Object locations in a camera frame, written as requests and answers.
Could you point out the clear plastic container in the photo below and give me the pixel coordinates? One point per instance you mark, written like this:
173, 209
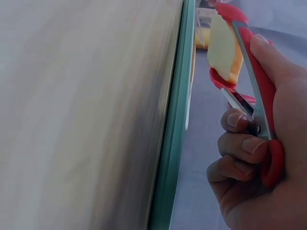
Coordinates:
204, 16

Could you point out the pale apple slice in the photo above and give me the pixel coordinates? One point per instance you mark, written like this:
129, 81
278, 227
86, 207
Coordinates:
221, 48

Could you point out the red steel kitchen tongs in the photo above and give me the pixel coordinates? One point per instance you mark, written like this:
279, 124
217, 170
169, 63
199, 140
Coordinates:
261, 79

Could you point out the person's right hand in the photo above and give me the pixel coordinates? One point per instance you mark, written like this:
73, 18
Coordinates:
285, 124

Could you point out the beige cutting board green rim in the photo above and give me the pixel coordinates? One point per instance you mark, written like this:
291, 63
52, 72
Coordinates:
84, 107

